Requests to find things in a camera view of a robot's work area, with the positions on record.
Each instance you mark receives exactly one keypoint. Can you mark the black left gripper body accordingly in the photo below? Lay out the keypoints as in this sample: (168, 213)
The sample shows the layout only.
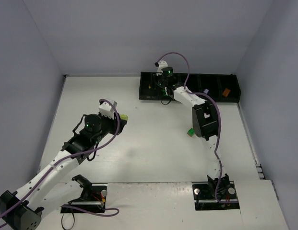
(120, 124)

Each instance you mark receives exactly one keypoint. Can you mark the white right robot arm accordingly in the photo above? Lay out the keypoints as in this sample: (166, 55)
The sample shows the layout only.
(205, 117)

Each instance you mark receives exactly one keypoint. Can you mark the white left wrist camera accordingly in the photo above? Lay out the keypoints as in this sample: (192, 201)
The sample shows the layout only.
(106, 110)

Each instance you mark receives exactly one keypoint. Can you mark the lime lego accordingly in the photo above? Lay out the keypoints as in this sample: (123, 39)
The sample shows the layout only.
(124, 117)

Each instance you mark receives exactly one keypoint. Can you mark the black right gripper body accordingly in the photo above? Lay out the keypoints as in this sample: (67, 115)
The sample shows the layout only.
(160, 81)

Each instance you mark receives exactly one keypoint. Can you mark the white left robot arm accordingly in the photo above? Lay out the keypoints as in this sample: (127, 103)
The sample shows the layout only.
(25, 208)

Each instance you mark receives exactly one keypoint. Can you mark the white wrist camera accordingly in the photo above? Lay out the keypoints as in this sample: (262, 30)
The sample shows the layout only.
(106, 110)
(162, 66)

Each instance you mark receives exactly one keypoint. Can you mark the left base mount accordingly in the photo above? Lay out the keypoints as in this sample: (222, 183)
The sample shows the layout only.
(91, 198)

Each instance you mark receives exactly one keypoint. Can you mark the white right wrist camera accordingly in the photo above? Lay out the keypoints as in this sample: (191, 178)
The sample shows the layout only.
(162, 66)

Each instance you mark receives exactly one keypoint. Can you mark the black compartment tray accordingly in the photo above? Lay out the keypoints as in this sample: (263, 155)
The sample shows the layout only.
(215, 83)

